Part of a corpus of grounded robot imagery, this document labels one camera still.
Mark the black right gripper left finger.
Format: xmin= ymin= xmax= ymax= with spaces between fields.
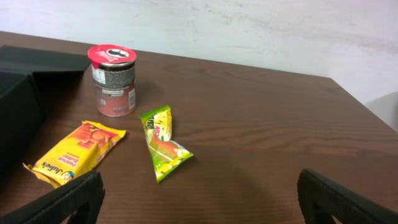
xmin=1 ymin=170 xmax=105 ymax=224

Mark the red Pringles can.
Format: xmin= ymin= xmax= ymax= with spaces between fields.
xmin=88 ymin=44 xmax=137 ymax=117

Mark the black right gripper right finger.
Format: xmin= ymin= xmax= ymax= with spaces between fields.
xmin=297 ymin=169 xmax=397 ymax=224

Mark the green yellow snack packet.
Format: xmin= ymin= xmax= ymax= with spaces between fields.
xmin=140 ymin=105 xmax=193 ymax=183

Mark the yellow peanut butter biscuit packet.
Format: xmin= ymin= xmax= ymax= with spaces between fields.
xmin=24 ymin=121 xmax=126 ymax=188

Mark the black open box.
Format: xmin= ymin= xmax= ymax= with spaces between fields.
xmin=1 ymin=45 xmax=90 ymax=176

